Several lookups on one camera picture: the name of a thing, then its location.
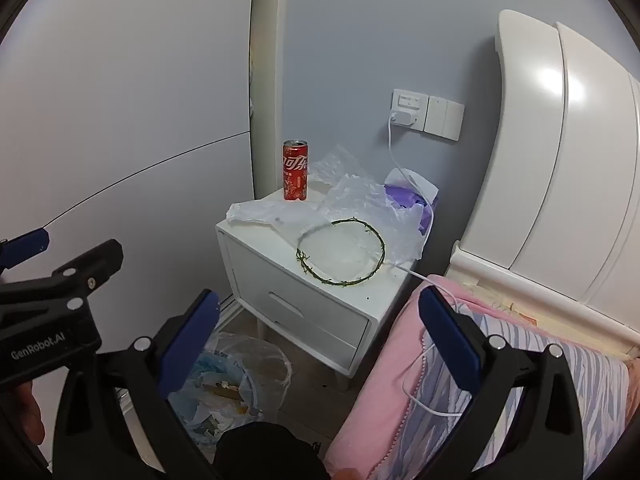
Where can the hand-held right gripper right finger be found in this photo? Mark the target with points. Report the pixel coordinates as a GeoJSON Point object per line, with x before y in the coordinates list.
{"type": "Point", "coordinates": [450, 340]}

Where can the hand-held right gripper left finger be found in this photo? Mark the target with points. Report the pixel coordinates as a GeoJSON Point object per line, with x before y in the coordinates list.
{"type": "Point", "coordinates": [190, 340]}

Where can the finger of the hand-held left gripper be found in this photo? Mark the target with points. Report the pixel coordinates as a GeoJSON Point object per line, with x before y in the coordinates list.
{"type": "Point", "coordinates": [95, 262]}
{"type": "Point", "coordinates": [25, 250]}

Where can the blue trash bin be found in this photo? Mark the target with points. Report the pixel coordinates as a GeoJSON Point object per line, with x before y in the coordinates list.
{"type": "Point", "coordinates": [215, 385]}

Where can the bin with plastic liner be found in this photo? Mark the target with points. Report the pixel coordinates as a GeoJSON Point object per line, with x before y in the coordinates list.
{"type": "Point", "coordinates": [265, 355]}

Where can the clear plastic bag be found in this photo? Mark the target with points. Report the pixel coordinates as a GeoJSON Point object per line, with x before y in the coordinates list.
{"type": "Point", "coordinates": [265, 212]}

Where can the red soda can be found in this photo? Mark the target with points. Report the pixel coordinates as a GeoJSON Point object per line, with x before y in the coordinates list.
{"type": "Point", "coordinates": [295, 175]}

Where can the person's left hand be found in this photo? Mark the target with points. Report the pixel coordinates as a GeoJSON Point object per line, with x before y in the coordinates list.
{"type": "Point", "coordinates": [22, 415]}

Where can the white baseboard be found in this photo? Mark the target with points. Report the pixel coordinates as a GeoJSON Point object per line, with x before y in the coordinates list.
{"type": "Point", "coordinates": [232, 310]}

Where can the cream mattress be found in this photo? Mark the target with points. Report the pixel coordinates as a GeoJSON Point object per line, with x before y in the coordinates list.
{"type": "Point", "coordinates": [525, 317]}

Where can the pink striped blanket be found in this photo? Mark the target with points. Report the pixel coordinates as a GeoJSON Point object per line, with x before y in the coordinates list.
{"type": "Point", "coordinates": [380, 410]}

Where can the white nightstand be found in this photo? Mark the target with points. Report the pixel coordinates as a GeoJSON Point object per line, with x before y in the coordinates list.
{"type": "Point", "coordinates": [300, 305]}

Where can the person's dark trousers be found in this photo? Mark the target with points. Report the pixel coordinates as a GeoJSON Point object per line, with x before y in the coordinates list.
{"type": "Point", "coordinates": [270, 452]}

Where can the purple and white tissue pack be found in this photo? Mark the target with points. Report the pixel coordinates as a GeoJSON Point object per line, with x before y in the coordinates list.
{"type": "Point", "coordinates": [400, 195]}

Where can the white bed headboard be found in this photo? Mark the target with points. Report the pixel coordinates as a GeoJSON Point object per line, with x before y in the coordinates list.
{"type": "Point", "coordinates": [540, 135]}

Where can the white charger plug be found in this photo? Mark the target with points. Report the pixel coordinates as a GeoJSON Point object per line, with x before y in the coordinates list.
{"type": "Point", "coordinates": [404, 119]}

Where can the white wall switch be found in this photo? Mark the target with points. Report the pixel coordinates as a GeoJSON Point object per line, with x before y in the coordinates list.
{"type": "Point", "coordinates": [442, 117]}

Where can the white wall socket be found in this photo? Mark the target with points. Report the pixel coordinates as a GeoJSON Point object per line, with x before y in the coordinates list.
{"type": "Point", "coordinates": [410, 99]}

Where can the cream vertical trim post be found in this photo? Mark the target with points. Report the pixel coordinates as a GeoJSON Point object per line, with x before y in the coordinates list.
{"type": "Point", "coordinates": [265, 85]}

